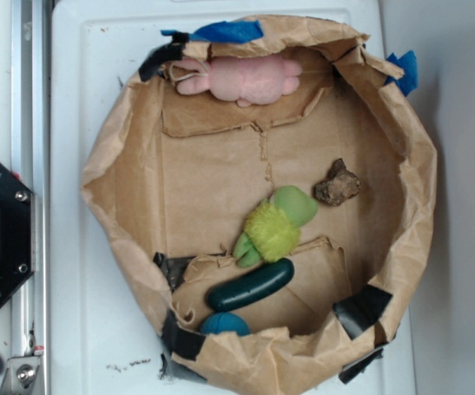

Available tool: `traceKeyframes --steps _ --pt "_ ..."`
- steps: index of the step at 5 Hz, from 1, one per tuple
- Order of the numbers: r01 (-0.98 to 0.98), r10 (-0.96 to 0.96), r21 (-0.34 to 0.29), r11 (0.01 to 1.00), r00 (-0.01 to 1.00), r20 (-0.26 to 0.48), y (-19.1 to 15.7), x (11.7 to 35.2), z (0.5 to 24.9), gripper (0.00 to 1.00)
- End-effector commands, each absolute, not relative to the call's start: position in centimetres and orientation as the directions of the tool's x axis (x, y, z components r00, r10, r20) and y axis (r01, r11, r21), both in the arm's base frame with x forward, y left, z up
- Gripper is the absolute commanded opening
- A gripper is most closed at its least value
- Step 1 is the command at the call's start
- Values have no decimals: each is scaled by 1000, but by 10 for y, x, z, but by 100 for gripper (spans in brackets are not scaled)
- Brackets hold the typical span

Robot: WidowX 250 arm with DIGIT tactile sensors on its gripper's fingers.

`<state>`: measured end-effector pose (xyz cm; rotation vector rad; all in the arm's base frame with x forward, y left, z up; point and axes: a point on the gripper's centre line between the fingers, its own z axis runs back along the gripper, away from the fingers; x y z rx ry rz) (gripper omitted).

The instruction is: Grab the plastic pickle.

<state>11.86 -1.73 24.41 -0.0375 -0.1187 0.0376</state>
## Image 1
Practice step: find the brown rock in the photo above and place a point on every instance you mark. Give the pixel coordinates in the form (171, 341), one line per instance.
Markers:
(339, 185)

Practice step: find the blue tape top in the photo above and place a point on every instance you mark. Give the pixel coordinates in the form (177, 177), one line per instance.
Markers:
(226, 32)

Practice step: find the brown paper bag bin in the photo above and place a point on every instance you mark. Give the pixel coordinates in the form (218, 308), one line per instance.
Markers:
(171, 179)

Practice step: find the aluminium frame rail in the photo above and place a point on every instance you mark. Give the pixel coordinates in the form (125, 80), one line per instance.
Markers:
(30, 158)

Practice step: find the pink plush bunny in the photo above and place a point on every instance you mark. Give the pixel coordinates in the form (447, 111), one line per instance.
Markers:
(245, 81)

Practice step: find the blue tape right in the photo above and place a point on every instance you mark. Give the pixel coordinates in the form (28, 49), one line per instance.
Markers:
(409, 81)

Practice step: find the metal corner bracket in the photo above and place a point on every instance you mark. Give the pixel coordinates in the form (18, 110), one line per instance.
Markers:
(20, 376)

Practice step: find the blue ball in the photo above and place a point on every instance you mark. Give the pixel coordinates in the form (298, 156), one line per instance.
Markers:
(224, 322)

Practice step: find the dark green plastic pickle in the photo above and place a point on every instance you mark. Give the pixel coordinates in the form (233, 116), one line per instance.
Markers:
(251, 287)

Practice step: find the blue tape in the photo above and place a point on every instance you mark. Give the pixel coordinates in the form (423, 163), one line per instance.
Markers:
(409, 81)
(226, 32)

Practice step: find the green plush turtle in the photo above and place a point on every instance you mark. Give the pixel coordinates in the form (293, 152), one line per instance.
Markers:
(273, 228)

